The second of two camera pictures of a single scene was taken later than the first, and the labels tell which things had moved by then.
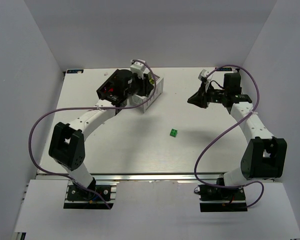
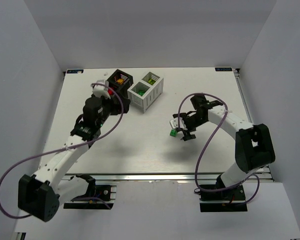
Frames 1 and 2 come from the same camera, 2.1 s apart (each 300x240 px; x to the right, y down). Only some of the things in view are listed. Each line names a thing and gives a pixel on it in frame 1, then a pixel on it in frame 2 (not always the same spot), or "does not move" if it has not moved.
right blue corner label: x=224 y=69 does not move
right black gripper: x=203 y=95 -> x=188 y=126
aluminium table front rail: x=131 y=177 does not move
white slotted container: x=146 y=103 does not move
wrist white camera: x=203 y=74 -> x=174 y=123
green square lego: x=173 y=132 does not move
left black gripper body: x=145 y=85 -> x=117 y=100
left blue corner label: x=75 y=71 does not move
